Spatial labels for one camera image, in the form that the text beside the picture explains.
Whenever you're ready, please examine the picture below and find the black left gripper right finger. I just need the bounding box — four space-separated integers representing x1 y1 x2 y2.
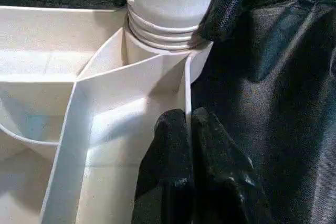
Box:
190 106 274 224

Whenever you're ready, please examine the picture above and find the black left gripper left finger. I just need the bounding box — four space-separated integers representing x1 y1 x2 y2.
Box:
134 108 196 224

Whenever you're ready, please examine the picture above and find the white plastic table top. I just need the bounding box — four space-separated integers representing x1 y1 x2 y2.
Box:
0 5 215 224

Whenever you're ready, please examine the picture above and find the black work mat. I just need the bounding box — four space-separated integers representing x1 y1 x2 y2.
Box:
0 0 336 224

